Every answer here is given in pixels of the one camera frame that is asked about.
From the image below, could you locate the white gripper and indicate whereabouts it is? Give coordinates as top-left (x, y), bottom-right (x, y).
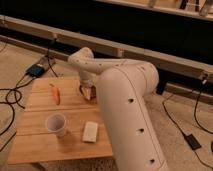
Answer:
top-left (79, 71), bottom-right (95, 100)

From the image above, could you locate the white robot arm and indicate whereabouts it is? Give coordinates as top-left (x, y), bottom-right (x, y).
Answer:
top-left (68, 47), bottom-right (169, 171)

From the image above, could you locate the orange carrot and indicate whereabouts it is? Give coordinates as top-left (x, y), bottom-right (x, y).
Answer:
top-left (50, 84), bottom-right (60, 105)

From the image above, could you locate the white rectangular block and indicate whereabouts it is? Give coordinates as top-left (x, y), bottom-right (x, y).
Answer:
top-left (82, 121), bottom-right (98, 143)

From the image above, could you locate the wooden table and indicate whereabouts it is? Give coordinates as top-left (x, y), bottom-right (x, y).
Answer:
top-left (7, 77), bottom-right (112, 164)

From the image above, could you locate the blue electronics box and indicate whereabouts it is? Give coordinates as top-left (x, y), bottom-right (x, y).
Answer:
top-left (26, 64), bottom-right (45, 77)

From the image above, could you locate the long wooden beam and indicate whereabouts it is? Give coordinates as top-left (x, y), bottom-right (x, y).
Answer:
top-left (0, 15), bottom-right (213, 80)

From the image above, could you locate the black power adapter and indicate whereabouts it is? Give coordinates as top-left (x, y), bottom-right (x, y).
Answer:
top-left (185, 134), bottom-right (201, 150)

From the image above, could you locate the black cable left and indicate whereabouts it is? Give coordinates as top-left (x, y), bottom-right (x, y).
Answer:
top-left (0, 39), bottom-right (59, 153)

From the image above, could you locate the black cable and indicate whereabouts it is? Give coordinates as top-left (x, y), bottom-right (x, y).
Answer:
top-left (0, 39), bottom-right (59, 153)
top-left (162, 78), bottom-right (213, 171)

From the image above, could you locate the black cable right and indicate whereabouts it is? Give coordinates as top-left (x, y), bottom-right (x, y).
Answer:
top-left (162, 78), bottom-right (213, 171)

